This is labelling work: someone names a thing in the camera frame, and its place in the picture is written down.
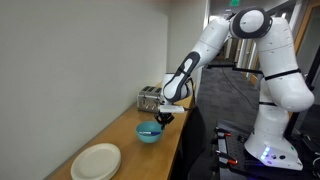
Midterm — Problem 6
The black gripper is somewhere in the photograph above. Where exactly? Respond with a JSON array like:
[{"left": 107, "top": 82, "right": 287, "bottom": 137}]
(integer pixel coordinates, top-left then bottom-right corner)
[{"left": 154, "top": 112, "right": 175, "bottom": 131}]

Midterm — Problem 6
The blue bowl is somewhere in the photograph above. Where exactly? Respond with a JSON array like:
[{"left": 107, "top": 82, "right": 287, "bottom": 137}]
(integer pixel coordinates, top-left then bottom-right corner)
[{"left": 135, "top": 120, "right": 165, "bottom": 145}]

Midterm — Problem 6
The blue and white marker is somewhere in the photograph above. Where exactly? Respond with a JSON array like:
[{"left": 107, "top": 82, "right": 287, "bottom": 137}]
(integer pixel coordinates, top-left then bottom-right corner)
[{"left": 137, "top": 131, "right": 162, "bottom": 136}]

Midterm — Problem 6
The silver four-slot toaster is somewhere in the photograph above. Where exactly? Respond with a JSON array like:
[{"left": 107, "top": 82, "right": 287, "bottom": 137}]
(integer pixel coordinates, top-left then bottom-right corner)
[{"left": 136, "top": 85, "right": 163, "bottom": 114}]

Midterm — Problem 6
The black office chair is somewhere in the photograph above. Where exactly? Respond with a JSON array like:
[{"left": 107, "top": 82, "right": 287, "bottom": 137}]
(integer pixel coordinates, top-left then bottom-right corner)
[{"left": 173, "top": 105, "right": 208, "bottom": 180}]

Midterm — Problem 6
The stack of white plates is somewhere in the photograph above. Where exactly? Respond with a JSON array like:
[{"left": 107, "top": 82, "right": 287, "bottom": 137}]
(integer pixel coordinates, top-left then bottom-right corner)
[{"left": 69, "top": 142, "right": 122, "bottom": 180}]

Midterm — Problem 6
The black perforated robot table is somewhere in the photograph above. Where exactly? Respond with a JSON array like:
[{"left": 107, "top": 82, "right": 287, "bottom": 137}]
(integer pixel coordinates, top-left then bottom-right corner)
[{"left": 209, "top": 119, "right": 320, "bottom": 180}]

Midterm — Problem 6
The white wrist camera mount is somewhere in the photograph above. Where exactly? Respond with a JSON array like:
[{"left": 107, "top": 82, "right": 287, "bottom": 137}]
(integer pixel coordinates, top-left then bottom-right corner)
[{"left": 158, "top": 104, "right": 186, "bottom": 115}]

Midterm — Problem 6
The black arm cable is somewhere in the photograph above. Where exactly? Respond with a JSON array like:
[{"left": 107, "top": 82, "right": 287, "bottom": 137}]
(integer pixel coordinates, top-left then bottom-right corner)
[{"left": 186, "top": 77, "right": 198, "bottom": 111}]

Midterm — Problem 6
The orange-handled black clamp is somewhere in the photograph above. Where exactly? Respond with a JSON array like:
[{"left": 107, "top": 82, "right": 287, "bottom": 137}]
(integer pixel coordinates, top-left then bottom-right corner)
[
  {"left": 214, "top": 127, "right": 233, "bottom": 138},
  {"left": 214, "top": 150, "right": 239, "bottom": 167}
]

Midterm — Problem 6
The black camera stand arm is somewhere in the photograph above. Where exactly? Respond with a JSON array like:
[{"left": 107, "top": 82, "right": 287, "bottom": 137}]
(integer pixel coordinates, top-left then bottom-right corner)
[{"left": 203, "top": 62, "right": 265, "bottom": 76}]

